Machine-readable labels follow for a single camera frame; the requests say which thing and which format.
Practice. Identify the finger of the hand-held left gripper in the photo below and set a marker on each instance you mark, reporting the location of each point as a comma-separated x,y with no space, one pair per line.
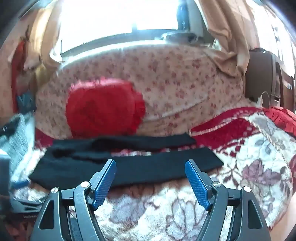
25,204

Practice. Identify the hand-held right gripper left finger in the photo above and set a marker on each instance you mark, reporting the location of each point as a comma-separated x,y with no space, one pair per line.
104,183

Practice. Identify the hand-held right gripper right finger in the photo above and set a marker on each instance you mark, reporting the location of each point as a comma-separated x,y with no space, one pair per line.
196,183

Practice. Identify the black pants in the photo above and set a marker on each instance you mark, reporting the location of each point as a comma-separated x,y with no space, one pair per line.
150,166

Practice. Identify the person's left forearm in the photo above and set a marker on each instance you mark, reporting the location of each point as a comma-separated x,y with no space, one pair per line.
18,143

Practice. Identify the red floral blanket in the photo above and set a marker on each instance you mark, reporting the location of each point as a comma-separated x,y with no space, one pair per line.
249,162

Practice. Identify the red ruffled pillow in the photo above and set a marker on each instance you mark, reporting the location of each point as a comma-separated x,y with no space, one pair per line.
104,111

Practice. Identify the blue cloth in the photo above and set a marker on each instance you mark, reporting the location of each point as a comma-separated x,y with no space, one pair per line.
25,102

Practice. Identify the dark wooden cabinet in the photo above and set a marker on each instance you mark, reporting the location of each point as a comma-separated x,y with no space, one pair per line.
261,74

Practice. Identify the red cloth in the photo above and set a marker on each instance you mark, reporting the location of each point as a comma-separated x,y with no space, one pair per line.
18,69

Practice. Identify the dark stand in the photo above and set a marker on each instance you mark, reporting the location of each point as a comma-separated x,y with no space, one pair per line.
182,36

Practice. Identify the beige curtain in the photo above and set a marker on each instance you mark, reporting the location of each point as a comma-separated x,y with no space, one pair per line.
222,34
44,34

